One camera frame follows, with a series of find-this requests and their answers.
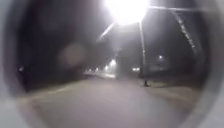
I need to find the street lamp pole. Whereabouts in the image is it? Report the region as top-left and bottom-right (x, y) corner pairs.
(105, 0), (150, 88)

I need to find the row of distant street lamps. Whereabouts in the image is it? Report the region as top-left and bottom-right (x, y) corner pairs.
(83, 53), (165, 75)

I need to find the pale roadside verge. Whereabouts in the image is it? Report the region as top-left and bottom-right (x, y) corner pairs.
(137, 78), (205, 112)
(19, 77), (98, 100)

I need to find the grey asphalt road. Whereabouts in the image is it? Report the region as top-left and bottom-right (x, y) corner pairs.
(15, 75), (198, 128)

